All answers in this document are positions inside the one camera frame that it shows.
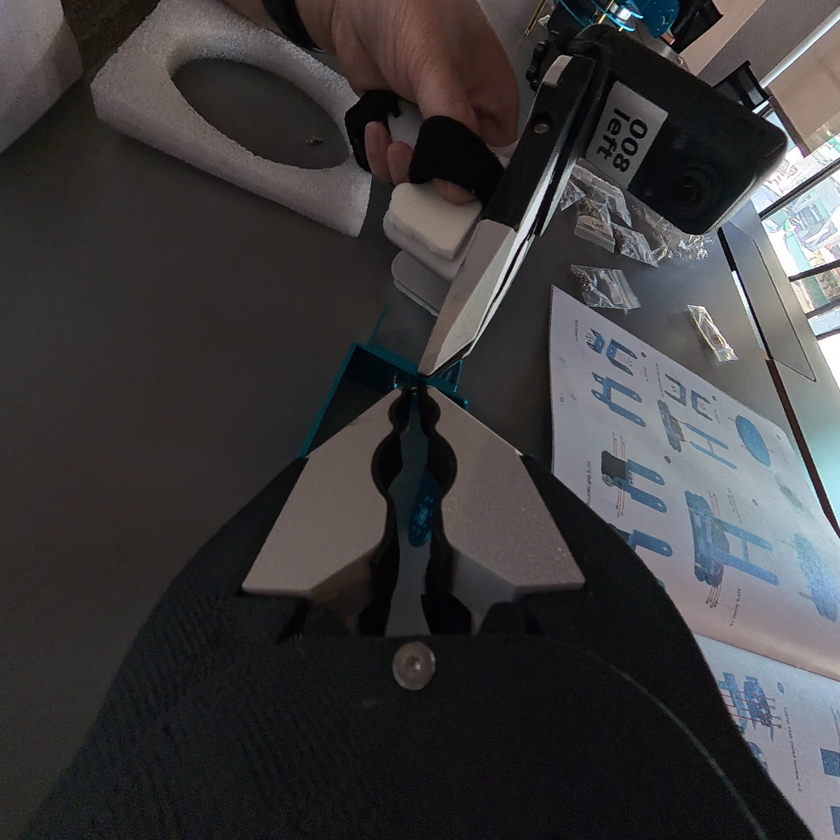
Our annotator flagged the person's left hand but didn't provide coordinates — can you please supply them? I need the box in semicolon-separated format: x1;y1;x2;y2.
328;0;527;201

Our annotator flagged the printed instruction sheet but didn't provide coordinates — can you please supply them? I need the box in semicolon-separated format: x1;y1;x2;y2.
548;284;840;680
696;633;840;840

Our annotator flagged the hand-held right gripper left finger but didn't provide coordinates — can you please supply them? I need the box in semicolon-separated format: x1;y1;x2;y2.
241;390;411;601

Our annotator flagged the white foam tray oval hole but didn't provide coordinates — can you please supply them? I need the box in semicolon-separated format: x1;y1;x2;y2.
91;0;376;238

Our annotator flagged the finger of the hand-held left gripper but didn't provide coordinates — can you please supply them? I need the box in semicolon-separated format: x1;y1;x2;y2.
419;218;526;376

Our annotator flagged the white foam slab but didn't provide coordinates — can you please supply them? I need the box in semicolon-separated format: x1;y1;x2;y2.
0;0;84;155

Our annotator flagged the pile of screw bags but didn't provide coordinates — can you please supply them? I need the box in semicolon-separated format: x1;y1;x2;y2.
558;164;714;265

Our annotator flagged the clear plastic screw packet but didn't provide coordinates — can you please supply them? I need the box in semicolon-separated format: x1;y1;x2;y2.
570;262;641;311
686;304;740;362

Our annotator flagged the white foam block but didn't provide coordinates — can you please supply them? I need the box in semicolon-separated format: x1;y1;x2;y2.
390;252;463;316

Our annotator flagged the blue metal U bracket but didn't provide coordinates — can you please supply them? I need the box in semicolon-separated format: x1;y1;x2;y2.
298;341;470;552

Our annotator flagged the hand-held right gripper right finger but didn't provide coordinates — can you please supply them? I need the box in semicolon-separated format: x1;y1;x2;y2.
423;390;586;624

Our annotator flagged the black wristwatch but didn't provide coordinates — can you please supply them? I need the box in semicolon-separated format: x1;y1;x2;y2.
261;0;327;55

